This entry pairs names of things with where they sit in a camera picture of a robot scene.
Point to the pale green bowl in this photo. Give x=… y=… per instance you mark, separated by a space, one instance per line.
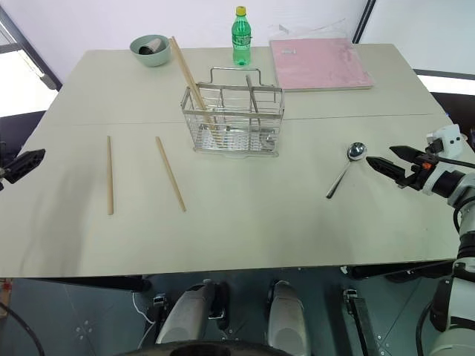
x=154 y=58

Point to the black window frame post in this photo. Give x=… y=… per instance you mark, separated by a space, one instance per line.
x=33 y=52

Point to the grey rounded robot leg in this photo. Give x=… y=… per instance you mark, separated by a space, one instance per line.
x=285 y=319
x=187 y=315

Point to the green plastic bottle yellow cap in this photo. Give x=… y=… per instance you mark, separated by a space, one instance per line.
x=242 y=41

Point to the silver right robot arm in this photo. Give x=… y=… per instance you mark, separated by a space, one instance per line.
x=462 y=189

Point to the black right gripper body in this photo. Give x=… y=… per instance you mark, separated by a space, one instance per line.
x=417 y=178

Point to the black upright post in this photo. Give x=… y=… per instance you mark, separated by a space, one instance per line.
x=361 y=22

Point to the grey paper cup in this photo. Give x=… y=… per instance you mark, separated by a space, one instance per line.
x=151 y=46

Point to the dark cabinet beside table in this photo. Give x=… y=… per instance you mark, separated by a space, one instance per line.
x=451 y=96

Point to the black table frame bar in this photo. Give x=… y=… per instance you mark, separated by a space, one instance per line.
x=100 y=283
x=401 y=270

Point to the clear plastic bag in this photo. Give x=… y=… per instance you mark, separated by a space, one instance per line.
x=315 y=31

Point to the black table leg bracket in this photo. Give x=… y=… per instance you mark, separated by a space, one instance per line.
x=361 y=322

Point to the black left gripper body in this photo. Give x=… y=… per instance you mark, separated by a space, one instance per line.
x=2 y=177

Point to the pink flat box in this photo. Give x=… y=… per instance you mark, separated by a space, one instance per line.
x=319 y=65

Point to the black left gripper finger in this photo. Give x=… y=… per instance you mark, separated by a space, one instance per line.
x=26 y=165

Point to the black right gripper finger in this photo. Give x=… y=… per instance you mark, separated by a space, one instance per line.
x=408 y=155
x=389 y=168

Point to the wooden chopstick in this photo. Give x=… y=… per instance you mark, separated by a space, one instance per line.
x=186 y=66
x=170 y=174
x=110 y=174
x=183 y=66

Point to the dark round robot waist rim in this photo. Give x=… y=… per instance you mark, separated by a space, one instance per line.
x=208 y=350

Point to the steel spoon with round bowl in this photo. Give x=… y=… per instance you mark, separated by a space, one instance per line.
x=357 y=152

